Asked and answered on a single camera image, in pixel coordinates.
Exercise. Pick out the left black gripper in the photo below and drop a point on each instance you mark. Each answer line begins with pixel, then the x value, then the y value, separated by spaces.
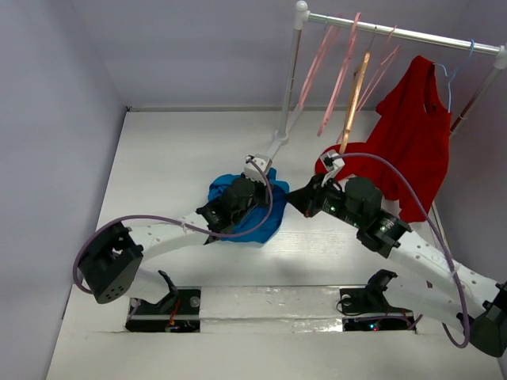
pixel 262 189

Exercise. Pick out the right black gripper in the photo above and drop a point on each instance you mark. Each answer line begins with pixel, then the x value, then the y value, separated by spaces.
pixel 313 196

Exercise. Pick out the blue t shirt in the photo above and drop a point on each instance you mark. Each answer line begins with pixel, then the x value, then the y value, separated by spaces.
pixel 271 225

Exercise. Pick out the thin pink wire hanger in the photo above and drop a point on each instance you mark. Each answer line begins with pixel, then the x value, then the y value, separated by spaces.
pixel 387 58

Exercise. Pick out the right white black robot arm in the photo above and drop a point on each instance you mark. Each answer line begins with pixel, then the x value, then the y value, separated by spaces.
pixel 458 297

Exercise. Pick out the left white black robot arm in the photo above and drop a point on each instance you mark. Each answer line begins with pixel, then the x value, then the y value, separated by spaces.
pixel 110 262

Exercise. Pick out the red t shirt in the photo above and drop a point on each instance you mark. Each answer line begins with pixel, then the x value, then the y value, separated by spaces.
pixel 406 156

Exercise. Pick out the wooden hanger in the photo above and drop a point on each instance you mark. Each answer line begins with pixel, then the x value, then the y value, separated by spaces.
pixel 358 80

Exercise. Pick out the thick pink plastic hanger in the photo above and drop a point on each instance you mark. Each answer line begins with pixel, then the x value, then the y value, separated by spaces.
pixel 336 79

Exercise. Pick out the white clothes rack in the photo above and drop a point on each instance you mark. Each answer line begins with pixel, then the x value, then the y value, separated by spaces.
pixel 303 15

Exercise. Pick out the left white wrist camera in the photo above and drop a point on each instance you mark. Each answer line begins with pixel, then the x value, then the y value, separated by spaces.
pixel 257 168

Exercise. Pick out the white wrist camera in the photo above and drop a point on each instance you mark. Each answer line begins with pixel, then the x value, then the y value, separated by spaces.
pixel 333 163
pixel 257 168

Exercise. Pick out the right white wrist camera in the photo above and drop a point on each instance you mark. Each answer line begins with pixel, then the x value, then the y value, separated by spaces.
pixel 333 163

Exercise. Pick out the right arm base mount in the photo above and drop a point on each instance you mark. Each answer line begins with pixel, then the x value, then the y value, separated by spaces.
pixel 365 309

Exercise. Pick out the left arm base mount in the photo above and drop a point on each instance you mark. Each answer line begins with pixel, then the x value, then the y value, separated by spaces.
pixel 177 312

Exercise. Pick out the leftmost pink wire hanger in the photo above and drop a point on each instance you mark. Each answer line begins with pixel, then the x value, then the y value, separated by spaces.
pixel 331 35

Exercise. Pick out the blue wire hanger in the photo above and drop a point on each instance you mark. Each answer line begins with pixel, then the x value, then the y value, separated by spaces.
pixel 451 74

